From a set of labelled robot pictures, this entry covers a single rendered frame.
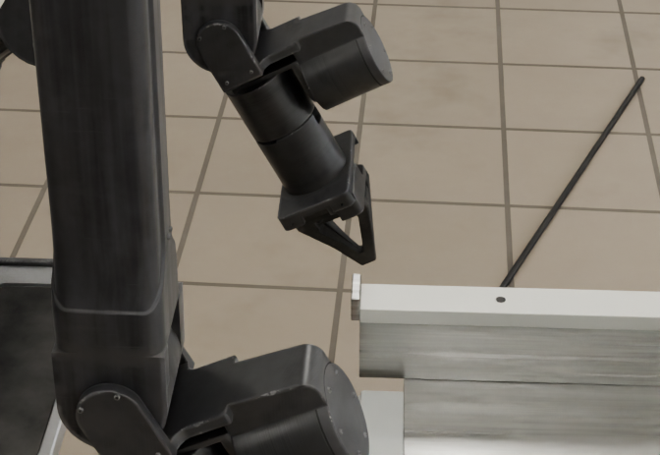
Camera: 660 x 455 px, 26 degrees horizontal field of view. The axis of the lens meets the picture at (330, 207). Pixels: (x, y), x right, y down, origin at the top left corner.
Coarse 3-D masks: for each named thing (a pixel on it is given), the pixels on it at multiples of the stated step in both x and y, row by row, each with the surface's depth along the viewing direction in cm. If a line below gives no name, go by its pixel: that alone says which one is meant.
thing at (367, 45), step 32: (224, 32) 109; (288, 32) 113; (320, 32) 111; (352, 32) 111; (224, 64) 110; (256, 64) 110; (320, 64) 112; (352, 64) 111; (384, 64) 113; (320, 96) 112; (352, 96) 113
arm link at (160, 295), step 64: (64, 0) 62; (128, 0) 62; (64, 64) 64; (128, 64) 64; (64, 128) 66; (128, 128) 65; (64, 192) 67; (128, 192) 67; (64, 256) 69; (128, 256) 69; (64, 320) 71; (128, 320) 70; (64, 384) 73; (128, 384) 72
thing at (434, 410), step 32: (416, 384) 99; (448, 384) 99; (480, 384) 99; (512, 384) 99; (544, 384) 99; (576, 384) 99; (608, 384) 99; (416, 416) 96; (448, 416) 96; (480, 416) 96; (512, 416) 96; (544, 416) 96; (576, 416) 96; (608, 416) 96; (640, 416) 96; (416, 448) 93; (448, 448) 93; (480, 448) 93; (512, 448) 93; (544, 448) 93; (576, 448) 93; (608, 448) 93; (640, 448) 93
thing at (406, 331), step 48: (384, 288) 98; (432, 288) 98; (480, 288) 98; (528, 288) 98; (384, 336) 97; (432, 336) 97; (480, 336) 97; (528, 336) 97; (576, 336) 96; (624, 336) 96; (624, 384) 98
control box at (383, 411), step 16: (368, 400) 97; (384, 400) 97; (400, 400) 97; (368, 416) 96; (384, 416) 96; (400, 416) 96; (368, 432) 94; (384, 432) 94; (400, 432) 94; (384, 448) 93; (400, 448) 93
